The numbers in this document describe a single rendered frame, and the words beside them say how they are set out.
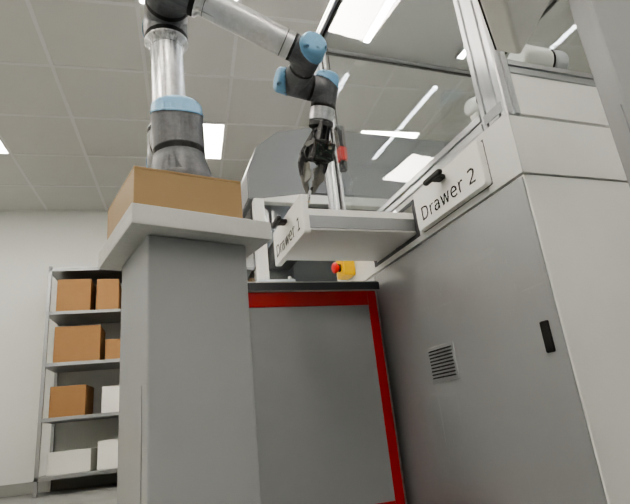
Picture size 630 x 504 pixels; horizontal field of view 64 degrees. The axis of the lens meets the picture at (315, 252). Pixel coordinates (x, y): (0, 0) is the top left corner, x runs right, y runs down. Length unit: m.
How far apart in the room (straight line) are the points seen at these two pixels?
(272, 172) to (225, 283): 1.49
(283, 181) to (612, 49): 1.98
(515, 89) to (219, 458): 0.97
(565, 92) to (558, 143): 0.16
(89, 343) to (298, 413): 3.92
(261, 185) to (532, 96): 1.44
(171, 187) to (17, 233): 5.16
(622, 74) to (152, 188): 0.78
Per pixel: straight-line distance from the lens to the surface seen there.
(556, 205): 1.14
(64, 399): 5.18
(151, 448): 0.91
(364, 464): 1.51
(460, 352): 1.28
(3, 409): 5.76
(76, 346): 5.22
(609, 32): 0.60
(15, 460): 5.71
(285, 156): 2.50
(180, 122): 1.17
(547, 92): 1.31
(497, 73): 1.24
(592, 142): 1.31
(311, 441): 1.45
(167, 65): 1.44
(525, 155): 1.15
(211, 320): 0.97
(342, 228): 1.34
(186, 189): 1.05
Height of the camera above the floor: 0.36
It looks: 19 degrees up
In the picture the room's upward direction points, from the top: 6 degrees counter-clockwise
